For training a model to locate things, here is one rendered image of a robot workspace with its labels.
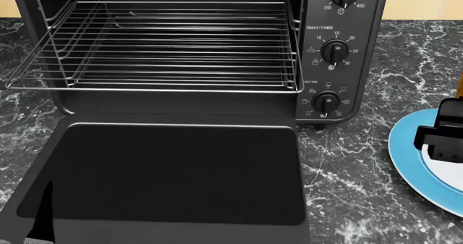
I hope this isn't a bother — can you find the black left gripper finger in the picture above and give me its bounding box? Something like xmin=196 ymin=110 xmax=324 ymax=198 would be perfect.
xmin=25 ymin=179 xmax=56 ymax=243

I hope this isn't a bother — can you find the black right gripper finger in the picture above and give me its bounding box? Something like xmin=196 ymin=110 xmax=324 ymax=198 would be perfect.
xmin=413 ymin=125 xmax=441 ymax=151
xmin=425 ymin=142 xmax=463 ymax=163

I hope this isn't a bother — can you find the blue plate with white centre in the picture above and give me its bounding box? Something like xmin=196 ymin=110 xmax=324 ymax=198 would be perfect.
xmin=388 ymin=107 xmax=463 ymax=218

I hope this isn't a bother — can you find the black toaster oven body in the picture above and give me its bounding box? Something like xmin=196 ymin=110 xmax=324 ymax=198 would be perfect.
xmin=7 ymin=0 xmax=391 ymax=131

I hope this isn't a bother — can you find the black function knob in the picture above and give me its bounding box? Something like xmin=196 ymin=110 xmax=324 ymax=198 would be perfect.
xmin=311 ymin=90 xmax=341 ymax=115

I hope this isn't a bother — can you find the black timer knob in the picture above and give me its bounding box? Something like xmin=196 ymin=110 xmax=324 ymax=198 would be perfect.
xmin=320 ymin=38 xmax=350 ymax=65

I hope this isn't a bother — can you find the black oven door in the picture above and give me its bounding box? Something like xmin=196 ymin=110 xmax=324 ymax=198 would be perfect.
xmin=0 ymin=112 xmax=312 ymax=244

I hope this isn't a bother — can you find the large metal wire rack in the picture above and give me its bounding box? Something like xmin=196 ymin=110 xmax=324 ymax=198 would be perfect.
xmin=4 ymin=1 xmax=305 ymax=94

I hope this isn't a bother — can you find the small metal wire rack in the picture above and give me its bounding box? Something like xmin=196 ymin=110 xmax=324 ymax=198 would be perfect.
xmin=67 ymin=9 xmax=294 ymax=88

